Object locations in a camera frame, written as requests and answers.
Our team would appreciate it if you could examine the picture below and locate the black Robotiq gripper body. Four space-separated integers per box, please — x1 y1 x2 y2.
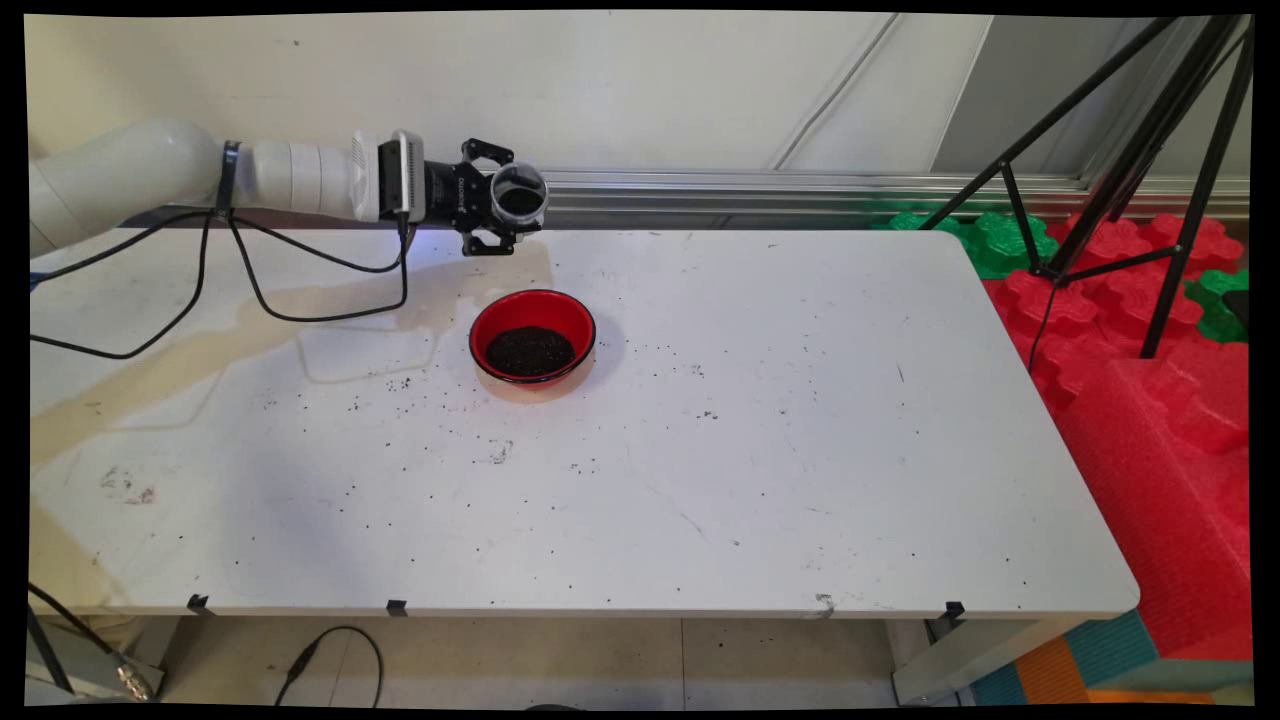
425 158 494 234

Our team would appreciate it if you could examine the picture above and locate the clear plastic jar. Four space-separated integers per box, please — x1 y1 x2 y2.
490 162 549 231

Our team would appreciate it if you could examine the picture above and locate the red bowl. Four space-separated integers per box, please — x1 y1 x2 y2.
469 289 598 388

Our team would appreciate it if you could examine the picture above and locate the black seeds pile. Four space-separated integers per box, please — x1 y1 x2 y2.
486 326 577 379

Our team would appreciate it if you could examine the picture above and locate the green foam puzzle piece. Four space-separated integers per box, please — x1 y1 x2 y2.
1185 268 1251 345
873 208 1059 282

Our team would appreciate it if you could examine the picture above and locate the grey table leg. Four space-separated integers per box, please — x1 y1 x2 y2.
893 618 1063 706
28 618 166 703

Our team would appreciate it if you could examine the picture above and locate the red foam puzzle mat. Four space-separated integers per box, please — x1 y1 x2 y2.
983 212 1251 416

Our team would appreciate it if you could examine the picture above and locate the black tripod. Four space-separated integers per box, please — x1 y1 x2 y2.
918 14 1254 361

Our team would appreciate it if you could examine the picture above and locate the orange foam mat tile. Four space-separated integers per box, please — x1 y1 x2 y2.
1013 634 1093 707

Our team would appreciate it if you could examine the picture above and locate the teal foam mat tile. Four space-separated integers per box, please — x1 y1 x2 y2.
972 608 1161 707

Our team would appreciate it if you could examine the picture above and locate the white camera bracket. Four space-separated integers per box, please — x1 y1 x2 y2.
350 130 385 223

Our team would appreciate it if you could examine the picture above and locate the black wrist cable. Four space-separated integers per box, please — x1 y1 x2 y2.
30 212 411 361
30 208 406 286

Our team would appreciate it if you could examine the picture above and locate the aluminium rail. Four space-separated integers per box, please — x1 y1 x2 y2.
150 165 1251 229

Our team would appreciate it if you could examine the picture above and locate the black cable strap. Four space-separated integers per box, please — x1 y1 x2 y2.
215 140 242 217

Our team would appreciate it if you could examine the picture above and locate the white wall cable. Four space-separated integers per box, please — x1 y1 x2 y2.
773 14 901 171

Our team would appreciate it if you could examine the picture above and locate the black floor cable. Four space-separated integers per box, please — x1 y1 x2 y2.
274 626 384 707

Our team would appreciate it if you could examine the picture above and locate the thin black tripod cable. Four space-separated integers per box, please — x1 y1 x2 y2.
1026 280 1061 376

